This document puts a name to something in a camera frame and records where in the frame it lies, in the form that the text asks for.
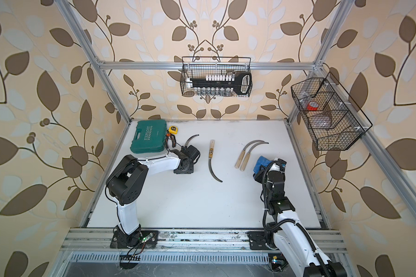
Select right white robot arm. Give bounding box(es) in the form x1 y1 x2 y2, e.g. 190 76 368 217
253 157 347 277

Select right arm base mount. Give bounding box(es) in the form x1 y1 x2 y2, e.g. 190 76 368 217
247 231 278 250

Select black wire basket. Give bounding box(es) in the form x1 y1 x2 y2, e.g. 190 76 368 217
291 72 373 151
180 55 253 98

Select red item in basket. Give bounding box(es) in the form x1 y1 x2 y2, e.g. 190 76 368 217
306 101 320 111

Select right black wire basket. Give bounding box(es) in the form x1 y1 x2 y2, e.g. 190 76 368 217
291 72 373 151

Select rear black wire basket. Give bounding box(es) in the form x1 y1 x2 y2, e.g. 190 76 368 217
180 55 253 98

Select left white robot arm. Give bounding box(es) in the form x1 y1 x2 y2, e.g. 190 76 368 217
106 145 201 240

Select sickle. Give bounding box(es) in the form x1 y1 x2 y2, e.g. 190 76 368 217
207 139 224 183
184 134 199 148
239 141 269 172
234 140 266 169

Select red handled pliers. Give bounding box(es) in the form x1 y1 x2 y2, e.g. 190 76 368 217
165 132 177 150

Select green plastic tool case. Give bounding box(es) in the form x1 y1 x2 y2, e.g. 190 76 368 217
130 120 167 154

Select yellow tape measure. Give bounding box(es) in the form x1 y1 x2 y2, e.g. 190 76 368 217
168 126 178 135

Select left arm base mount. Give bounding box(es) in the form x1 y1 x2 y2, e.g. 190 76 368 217
110 226 159 249

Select blue grey microfiber rag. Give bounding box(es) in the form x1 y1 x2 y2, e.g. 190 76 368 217
253 156 272 177

